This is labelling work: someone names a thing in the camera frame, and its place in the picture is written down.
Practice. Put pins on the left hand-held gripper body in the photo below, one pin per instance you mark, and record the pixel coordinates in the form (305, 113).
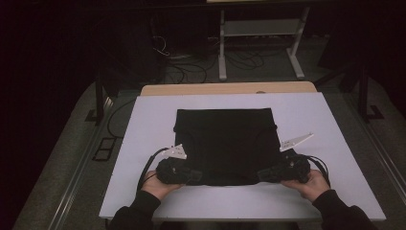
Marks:
(172, 171)

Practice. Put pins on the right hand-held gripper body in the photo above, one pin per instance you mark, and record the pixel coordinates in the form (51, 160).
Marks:
(293, 167)

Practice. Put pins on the black tank top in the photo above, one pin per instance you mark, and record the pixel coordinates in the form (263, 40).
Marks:
(226, 143)

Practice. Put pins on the person's left hand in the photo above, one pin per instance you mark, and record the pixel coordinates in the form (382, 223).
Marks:
(156, 188)

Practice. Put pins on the person's right hand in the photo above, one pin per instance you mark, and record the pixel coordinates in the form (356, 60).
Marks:
(314, 187)

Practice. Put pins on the white table board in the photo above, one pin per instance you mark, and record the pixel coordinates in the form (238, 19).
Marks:
(153, 121)

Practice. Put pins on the black metal stand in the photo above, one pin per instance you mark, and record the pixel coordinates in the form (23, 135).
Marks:
(363, 96)
(99, 96)

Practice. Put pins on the metal floor rail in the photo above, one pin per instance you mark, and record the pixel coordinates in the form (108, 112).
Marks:
(76, 179)
(376, 147)

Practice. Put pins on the white metal desk frame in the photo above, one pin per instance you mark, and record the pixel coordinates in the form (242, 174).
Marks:
(261, 27)

